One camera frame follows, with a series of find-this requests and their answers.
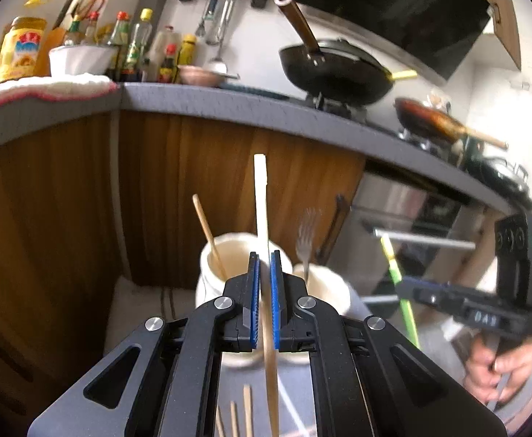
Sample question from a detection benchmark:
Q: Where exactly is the silver fork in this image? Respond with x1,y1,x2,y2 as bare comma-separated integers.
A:
295,208,320,282

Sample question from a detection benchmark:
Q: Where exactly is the wooden chopstick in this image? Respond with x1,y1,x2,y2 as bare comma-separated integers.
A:
253,154,279,436
192,193,227,281
230,401,239,437
242,384,253,437
216,406,226,437

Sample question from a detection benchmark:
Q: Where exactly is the yellow green plastic tool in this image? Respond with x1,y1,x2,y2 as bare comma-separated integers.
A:
379,235,422,350

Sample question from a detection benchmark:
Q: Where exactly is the person's right hand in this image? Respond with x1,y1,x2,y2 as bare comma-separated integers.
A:
463,334,532,403

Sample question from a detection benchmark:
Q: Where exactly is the cream floral ceramic utensil holder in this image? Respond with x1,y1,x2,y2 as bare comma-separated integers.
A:
194,232,354,369

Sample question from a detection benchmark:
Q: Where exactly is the stainless steel oven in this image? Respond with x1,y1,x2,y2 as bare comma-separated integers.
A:
327,170,490,342

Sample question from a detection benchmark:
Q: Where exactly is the grey plaid table cloth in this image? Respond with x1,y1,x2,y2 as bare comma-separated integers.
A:
104,274,476,437

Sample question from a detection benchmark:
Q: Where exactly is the pink small bowl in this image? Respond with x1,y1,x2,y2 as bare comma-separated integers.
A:
178,65,239,88

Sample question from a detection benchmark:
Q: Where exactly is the yellow mustard jar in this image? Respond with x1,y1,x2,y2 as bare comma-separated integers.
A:
177,34,197,66

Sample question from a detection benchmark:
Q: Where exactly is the white jug red cap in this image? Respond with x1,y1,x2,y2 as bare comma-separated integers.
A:
144,26,179,82

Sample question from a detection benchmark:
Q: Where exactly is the white red-edged cloth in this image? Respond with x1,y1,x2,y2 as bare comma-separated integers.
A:
0,73,119,107

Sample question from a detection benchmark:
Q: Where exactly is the red-cap sauce bottle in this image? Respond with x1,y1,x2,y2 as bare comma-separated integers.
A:
106,11,130,80

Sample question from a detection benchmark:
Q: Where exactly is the white bowl on counter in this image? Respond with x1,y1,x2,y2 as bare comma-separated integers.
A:
49,44,117,77

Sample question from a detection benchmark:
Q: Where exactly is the black range hood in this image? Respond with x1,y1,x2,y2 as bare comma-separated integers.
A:
297,0,490,80

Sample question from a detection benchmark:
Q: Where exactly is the yellow lidded jar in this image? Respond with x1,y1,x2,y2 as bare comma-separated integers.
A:
0,16,47,83

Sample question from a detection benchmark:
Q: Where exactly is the black wok with brown handle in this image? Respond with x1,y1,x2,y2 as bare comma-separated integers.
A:
274,0,394,106

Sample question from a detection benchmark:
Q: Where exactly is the brown frying pan wooden handle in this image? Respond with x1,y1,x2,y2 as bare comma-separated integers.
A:
394,98,509,150

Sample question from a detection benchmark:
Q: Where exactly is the yellow spatula handle in wok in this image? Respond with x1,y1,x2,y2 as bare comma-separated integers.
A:
388,69,418,81

